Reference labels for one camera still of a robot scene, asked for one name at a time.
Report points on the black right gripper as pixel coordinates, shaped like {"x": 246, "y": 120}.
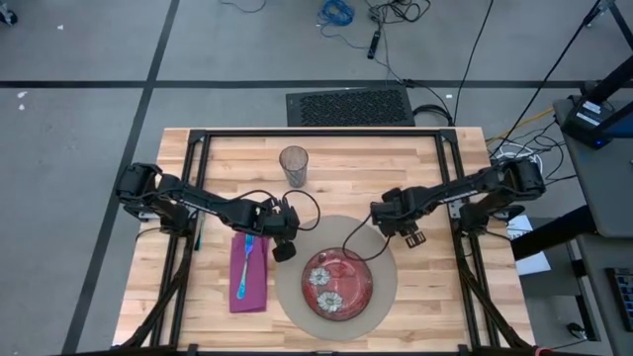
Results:
{"x": 398, "y": 215}

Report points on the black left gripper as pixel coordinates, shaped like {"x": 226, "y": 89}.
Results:
{"x": 277, "y": 222}

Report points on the iridescent blue fork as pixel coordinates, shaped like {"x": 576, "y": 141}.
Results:
{"x": 245, "y": 262}

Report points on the clear faceted glass tumbler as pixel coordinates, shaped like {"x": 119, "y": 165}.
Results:
{"x": 294, "y": 165}

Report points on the purple cloth napkin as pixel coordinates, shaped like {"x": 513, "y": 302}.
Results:
{"x": 257, "y": 287}

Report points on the round beige woven placemat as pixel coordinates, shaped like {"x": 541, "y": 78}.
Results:
{"x": 297, "y": 306}

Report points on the dark round plate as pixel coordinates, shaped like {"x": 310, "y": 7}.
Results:
{"x": 341, "y": 292}

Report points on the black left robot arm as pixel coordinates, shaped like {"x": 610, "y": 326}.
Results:
{"x": 207, "y": 203}

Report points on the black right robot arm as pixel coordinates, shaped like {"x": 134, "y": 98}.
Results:
{"x": 470, "y": 185}

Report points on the white paper sheet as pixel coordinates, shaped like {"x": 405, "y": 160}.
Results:
{"x": 531, "y": 262}

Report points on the black perforated computer case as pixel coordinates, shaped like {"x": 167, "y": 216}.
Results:
{"x": 351, "y": 106}

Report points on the black diagonal beam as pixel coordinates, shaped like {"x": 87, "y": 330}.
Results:
{"x": 554, "y": 232}

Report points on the black computer mouse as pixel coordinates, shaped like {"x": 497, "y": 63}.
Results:
{"x": 576, "y": 330}

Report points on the grey desk with keyboard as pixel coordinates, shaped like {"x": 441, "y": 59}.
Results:
{"x": 593, "y": 296}

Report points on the grey side desk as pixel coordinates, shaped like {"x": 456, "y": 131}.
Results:
{"x": 608, "y": 188}

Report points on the black box with blue light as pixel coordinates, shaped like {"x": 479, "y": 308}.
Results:
{"x": 586, "y": 116}

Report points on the black keyboard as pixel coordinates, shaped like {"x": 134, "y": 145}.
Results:
{"x": 624, "y": 296}

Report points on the black overhead beam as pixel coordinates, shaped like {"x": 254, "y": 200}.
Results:
{"x": 618, "y": 76}

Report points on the black caster wheel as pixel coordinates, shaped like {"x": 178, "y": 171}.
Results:
{"x": 7, "y": 17}

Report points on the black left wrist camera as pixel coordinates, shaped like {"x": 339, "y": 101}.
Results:
{"x": 284, "y": 251}

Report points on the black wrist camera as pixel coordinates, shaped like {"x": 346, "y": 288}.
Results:
{"x": 391, "y": 195}
{"x": 284, "y": 251}

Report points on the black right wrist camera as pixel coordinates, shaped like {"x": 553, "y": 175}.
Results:
{"x": 391, "y": 195}

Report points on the black aluminium table frame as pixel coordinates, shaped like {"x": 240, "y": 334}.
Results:
{"x": 321, "y": 132}

